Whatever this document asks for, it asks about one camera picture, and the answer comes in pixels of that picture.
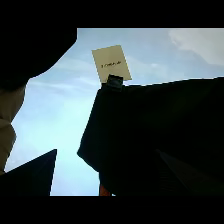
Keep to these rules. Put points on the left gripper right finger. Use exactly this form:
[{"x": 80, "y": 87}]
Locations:
[{"x": 190, "y": 181}]

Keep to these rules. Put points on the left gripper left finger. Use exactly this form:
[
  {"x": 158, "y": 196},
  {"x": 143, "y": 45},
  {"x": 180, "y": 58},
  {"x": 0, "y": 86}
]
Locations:
[{"x": 31, "y": 178}]

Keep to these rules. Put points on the black garment with paper tag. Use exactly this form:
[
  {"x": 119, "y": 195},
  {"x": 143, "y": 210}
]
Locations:
[{"x": 146, "y": 126}]

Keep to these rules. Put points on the beige garment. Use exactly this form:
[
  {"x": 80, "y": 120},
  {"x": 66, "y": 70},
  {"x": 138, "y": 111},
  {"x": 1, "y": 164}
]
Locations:
[{"x": 8, "y": 110}]

